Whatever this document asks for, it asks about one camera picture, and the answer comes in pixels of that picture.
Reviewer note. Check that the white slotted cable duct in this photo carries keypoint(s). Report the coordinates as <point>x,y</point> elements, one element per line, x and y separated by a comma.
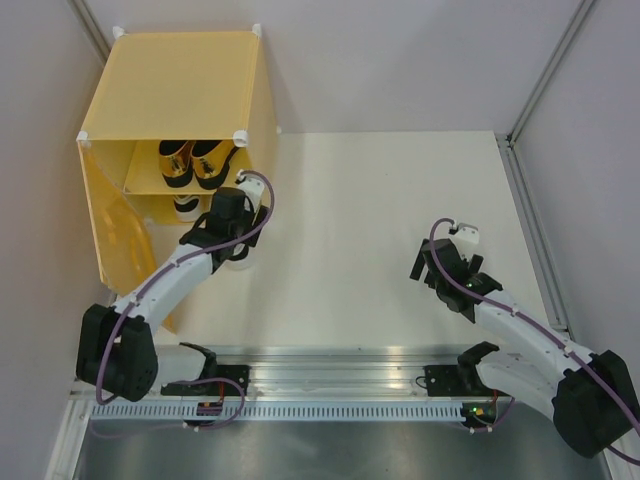
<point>421,411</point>

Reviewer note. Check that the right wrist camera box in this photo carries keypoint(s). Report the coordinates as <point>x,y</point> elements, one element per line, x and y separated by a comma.
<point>465,232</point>

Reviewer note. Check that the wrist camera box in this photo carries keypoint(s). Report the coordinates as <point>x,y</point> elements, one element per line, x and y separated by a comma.
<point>465,232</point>
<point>252,186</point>

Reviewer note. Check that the right aluminium frame post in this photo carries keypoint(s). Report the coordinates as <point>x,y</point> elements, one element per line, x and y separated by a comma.
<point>547,277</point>

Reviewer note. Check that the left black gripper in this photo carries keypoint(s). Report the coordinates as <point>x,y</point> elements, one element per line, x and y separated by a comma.
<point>259,216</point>

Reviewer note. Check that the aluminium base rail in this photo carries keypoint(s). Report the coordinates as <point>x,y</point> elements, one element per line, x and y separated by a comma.
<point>330,372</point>

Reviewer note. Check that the yellow cabinet door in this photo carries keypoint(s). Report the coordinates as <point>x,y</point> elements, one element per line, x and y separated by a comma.
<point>126,194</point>

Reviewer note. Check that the gold loafer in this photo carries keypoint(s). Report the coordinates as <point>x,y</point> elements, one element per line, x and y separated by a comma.
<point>211,161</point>
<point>175,162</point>

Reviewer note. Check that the yellow plastic shoe cabinet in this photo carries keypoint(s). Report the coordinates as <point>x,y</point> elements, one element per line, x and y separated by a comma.
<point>188,86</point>

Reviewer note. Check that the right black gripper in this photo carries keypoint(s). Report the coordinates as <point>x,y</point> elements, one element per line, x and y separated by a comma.
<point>473,264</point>

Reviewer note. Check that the aluminium frame post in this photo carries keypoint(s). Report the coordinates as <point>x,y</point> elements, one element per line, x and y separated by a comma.
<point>547,277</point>
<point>91,28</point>

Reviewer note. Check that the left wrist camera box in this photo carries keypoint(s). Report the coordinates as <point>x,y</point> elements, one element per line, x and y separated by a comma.
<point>252,186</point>

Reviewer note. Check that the left aluminium frame post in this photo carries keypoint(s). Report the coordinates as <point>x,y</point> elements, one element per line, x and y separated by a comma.
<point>91,28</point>

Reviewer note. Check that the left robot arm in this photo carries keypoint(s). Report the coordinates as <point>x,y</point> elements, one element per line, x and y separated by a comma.
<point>200,253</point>

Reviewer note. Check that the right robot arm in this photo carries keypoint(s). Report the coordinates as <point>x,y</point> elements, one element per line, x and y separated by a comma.
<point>589,397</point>

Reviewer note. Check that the black white sneaker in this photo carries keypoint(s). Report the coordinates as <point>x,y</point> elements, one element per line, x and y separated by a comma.
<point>188,208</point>
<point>241,259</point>

